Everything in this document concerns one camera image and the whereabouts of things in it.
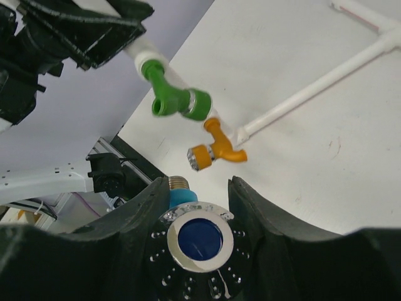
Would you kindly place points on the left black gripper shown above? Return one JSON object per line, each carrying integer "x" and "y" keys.
{"x": 36, "y": 36}

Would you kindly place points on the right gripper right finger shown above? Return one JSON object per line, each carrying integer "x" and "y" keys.
{"x": 295, "y": 260}

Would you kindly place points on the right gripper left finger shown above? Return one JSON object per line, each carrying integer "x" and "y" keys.
{"x": 103, "y": 260}

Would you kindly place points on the white PVC pipe stand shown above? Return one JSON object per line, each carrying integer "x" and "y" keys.
{"x": 253, "y": 55}

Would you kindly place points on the blue water faucet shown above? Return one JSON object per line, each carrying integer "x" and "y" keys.
{"x": 197, "y": 250}

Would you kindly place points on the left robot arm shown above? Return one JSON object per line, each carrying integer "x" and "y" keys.
{"x": 18, "y": 100}

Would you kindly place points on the green water faucet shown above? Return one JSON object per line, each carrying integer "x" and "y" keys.
{"x": 190, "y": 103}

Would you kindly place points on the orange water faucet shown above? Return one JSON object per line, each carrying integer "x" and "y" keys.
{"x": 202, "y": 156}

